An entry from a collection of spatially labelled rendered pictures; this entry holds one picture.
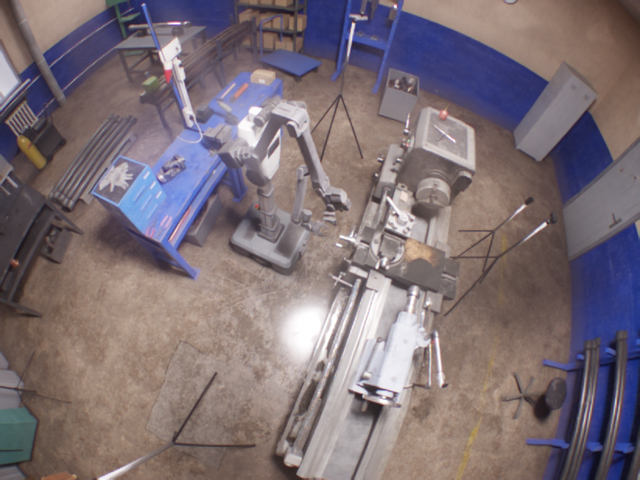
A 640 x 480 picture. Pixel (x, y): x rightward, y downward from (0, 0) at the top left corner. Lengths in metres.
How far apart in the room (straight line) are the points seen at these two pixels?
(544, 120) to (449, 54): 1.93
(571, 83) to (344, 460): 5.33
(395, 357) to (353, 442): 0.73
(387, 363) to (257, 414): 1.49
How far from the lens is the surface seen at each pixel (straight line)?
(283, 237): 2.62
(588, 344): 3.72
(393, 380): 1.55
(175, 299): 2.92
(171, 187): 2.40
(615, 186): 4.87
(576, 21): 5.37
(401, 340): 1.57
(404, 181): 2.34
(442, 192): 2.05
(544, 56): 5.39
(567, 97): 5.19
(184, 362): 2.81
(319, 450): 1.88
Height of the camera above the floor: 2.62
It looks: 64 degrees down
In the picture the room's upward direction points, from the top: 13 degrees clockwise
